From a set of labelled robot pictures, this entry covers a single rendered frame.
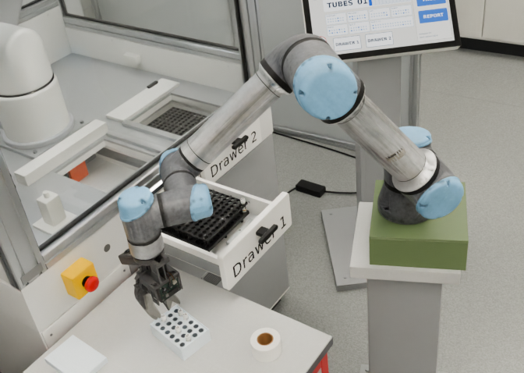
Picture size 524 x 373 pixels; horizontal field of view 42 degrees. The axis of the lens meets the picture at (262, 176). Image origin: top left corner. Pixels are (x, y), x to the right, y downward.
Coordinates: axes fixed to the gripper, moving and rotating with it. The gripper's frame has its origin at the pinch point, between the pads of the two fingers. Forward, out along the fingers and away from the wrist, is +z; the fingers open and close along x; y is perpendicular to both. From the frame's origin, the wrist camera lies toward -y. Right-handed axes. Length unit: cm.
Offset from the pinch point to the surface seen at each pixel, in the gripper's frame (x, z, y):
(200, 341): 2.3, 4.8, 11.6
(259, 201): 39.2, -6.2, -5.1
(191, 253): 14.8, -4.8, -4.8
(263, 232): 29.5, -8.3, 7.0
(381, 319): 53, 30, 25
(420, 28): 130, -19, -18
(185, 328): 2.3, 4.5, 5.8
